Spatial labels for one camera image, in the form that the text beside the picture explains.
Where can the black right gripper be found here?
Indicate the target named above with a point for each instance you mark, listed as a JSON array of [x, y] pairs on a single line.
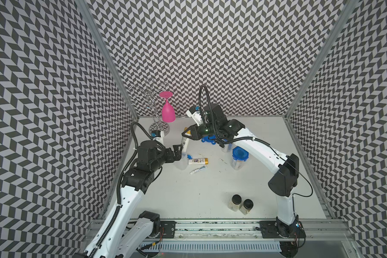
[[194, 133]]

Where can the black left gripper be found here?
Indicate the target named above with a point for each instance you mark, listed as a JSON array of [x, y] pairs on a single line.
[[170, 158]]

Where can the white tube gold cap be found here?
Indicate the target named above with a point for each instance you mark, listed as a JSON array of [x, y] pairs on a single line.
[[184, 144], [204, 161]]

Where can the small toothpaste tube front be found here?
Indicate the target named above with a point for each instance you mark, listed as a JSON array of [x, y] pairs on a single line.
[[198, 169]]

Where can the blue lid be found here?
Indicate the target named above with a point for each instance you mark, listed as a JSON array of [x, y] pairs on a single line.
[[240, 154], [209, 139]]

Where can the white tube gold cap back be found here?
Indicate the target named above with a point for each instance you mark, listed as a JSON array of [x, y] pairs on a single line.
[[184, 144]]

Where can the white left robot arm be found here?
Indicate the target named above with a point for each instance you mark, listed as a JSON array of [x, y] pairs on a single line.
[[113, 240]]

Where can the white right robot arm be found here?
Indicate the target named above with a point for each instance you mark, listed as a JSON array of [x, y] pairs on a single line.
[[284, 167]]

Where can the pink plastic wine glass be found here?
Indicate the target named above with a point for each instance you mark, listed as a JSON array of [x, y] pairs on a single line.
[[168, 112]]

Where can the black cap jar left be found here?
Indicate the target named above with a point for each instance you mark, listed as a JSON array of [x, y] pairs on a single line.
[[235, 202]]

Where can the black cap jar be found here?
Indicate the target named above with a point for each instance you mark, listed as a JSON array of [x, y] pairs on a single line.
[[246, 206], [235, 202]]

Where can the black cap jar right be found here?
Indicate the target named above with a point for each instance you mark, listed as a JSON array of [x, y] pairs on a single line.
[[246, 206]]

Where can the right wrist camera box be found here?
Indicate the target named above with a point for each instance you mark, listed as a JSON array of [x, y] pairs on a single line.
[[194, 113]]

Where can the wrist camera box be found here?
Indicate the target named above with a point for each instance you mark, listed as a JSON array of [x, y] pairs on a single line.
[[194, 113], [158, 136]]

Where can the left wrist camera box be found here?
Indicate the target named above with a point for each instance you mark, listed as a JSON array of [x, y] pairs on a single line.
[[158, 136]]

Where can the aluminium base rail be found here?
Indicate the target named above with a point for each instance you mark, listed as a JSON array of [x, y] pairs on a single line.
[[250, 235]]

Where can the aluminium left corner post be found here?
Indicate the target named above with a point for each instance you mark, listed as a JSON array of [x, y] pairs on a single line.
[[83, 8]]

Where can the aluminium corner post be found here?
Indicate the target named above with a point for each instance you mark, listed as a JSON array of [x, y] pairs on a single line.
[[83, 8], [346, 12]]

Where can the aluminium right corner post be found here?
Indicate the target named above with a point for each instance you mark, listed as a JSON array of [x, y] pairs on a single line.
[[346, 12]]

